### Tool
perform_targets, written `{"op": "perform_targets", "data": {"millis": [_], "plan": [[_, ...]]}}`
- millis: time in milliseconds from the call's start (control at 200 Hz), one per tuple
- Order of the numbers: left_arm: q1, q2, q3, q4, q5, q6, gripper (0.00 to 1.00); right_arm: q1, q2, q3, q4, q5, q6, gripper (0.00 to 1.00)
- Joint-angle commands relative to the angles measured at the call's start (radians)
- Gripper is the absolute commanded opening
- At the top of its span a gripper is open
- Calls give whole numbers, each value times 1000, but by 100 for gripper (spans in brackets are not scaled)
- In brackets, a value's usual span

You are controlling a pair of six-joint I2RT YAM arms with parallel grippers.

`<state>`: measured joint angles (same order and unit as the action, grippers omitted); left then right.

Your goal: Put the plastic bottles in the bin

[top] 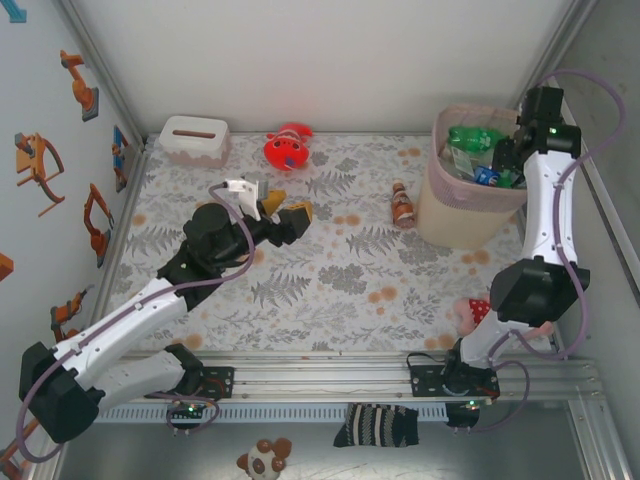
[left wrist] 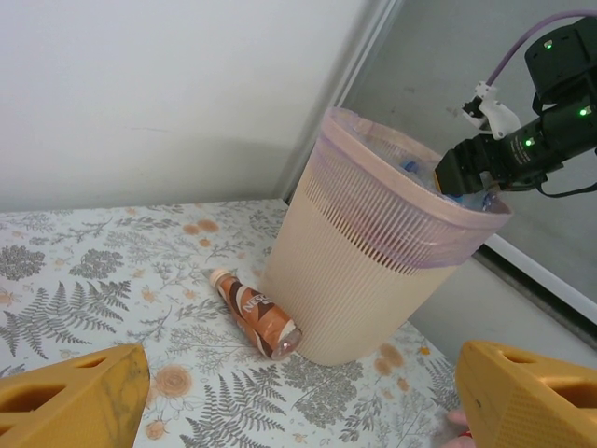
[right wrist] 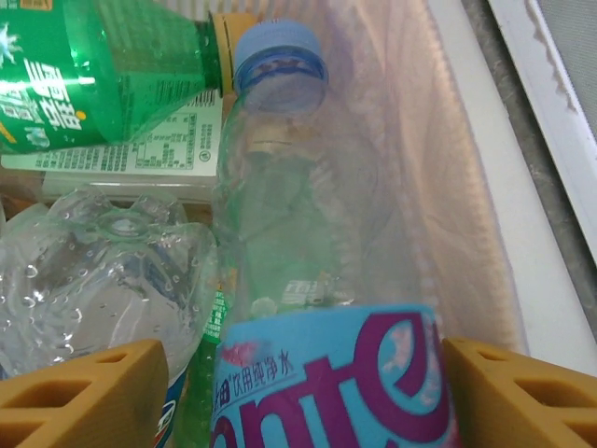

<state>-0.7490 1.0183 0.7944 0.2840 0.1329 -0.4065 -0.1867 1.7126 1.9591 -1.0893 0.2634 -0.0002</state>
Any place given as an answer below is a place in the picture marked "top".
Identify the white tissue box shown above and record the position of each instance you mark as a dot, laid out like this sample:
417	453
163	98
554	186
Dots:
192	142

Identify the beige bin pink mesh liner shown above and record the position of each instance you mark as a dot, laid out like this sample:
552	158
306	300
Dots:
450	215

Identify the Pepsi bottle blue cap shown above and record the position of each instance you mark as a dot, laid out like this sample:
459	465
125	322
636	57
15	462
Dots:
485	175

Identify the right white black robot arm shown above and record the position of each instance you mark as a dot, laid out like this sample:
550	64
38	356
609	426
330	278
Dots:
547	210

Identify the orange chair shaped wall sticker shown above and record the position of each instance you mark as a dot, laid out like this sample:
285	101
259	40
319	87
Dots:
24	159

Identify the black white striped sock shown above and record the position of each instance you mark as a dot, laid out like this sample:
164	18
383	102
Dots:
375	425

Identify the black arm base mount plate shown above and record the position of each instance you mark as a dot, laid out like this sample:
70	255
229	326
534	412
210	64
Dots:
425	380
220	380

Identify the clear bottle lime label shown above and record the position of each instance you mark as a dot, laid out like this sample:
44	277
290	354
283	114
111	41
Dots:
464	161

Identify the small circuit board green LED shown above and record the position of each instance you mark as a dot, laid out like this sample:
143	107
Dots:
472	402
190	410

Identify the brown drink bottle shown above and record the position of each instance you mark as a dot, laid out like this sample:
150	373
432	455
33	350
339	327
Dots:
402	207

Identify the green soda bottle yellow cap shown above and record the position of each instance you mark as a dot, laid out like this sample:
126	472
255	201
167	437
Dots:
470	137
507	177

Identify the brown white panda plush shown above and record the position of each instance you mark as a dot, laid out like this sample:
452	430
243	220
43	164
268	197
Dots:
260	460

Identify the red plush fish toy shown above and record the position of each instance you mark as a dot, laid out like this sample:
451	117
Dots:
285	150

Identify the pink plush red dotted dress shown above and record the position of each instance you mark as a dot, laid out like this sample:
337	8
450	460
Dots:
467	310

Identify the aluminium frame post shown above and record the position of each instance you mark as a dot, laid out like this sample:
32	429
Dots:
575	20
100	60

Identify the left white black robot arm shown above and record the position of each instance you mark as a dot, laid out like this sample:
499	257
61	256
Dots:
120	320

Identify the blue orange wall sticker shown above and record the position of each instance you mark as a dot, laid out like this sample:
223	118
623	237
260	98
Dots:
119	150

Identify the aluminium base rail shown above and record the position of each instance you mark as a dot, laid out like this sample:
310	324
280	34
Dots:
320	372

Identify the small orange wall sticker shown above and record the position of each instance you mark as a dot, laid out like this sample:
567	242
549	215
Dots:
5	265

